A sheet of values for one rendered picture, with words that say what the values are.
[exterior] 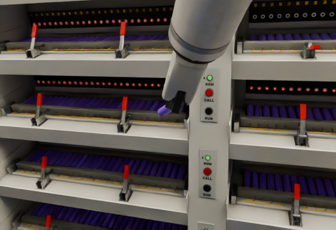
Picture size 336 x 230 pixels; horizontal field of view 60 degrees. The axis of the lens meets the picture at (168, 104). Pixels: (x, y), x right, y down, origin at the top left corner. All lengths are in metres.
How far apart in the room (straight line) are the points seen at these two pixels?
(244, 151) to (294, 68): 0.22
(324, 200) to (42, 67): 0.80
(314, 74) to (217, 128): 0.24
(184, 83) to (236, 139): 0.33
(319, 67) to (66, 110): 0.67
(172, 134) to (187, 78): 0.35
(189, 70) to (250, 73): 0.30
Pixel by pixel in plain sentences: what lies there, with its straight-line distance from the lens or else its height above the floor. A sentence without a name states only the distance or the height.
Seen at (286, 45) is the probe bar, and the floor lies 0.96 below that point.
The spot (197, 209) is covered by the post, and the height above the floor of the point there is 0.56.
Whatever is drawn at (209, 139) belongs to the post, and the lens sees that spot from 0.70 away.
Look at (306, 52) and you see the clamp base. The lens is 0.68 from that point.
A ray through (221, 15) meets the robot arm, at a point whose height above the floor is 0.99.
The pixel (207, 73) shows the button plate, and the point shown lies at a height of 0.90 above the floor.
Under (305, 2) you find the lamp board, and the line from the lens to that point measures 0.84.
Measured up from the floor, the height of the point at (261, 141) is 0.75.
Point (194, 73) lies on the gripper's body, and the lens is 0.40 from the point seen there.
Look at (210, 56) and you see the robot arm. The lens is 0.38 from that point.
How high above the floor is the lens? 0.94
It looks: 9 degrees down
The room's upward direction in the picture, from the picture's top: straight up
